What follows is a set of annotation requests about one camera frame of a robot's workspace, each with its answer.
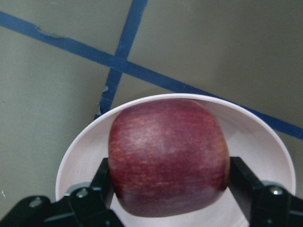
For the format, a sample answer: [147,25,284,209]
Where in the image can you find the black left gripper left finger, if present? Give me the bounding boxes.
[0,158,123,227]

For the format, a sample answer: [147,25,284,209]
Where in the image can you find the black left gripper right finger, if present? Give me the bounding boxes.
[229,157,303,227]

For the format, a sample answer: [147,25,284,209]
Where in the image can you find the red apple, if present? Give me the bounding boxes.
[108,99,230,217]

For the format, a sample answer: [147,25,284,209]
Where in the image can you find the pink plate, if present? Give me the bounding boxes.
[55,93,296,227]

